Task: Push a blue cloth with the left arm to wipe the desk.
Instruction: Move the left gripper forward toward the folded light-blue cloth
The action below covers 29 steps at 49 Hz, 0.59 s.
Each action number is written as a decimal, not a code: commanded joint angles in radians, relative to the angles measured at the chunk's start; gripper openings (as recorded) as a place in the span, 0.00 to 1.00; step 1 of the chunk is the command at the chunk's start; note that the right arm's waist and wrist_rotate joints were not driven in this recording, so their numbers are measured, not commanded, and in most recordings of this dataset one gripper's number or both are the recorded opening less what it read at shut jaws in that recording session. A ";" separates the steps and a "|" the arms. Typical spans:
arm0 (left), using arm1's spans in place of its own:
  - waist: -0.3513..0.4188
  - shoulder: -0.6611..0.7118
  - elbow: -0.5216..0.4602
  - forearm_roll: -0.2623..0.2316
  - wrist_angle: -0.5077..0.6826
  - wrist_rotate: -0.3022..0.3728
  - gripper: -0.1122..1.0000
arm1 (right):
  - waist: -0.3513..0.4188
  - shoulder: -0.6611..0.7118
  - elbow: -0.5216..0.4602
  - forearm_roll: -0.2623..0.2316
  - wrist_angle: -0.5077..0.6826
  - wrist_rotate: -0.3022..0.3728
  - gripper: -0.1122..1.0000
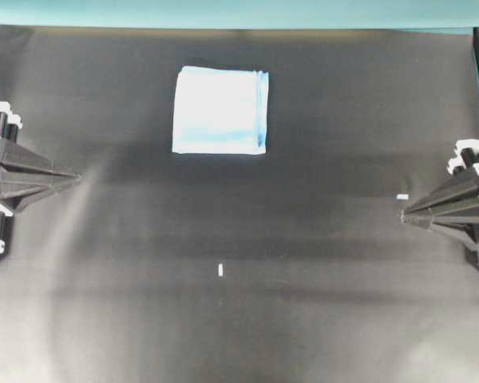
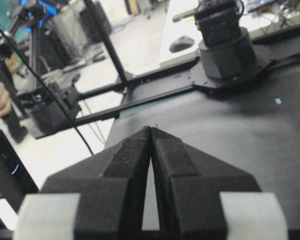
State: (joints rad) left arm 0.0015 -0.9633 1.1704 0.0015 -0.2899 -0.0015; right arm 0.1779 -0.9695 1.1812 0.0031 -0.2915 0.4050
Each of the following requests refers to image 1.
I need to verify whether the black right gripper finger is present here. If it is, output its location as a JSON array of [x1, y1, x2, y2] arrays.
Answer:
[[401, 201, 479, 244], [402, 175, 479, 216]]

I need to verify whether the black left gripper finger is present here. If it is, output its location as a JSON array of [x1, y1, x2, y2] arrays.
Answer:
[[0, 139, 80, 179], [0, 176, 81, 212]]

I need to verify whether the light blue cloth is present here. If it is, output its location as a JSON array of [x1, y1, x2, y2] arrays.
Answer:
[[172, 65, 270, 156]]

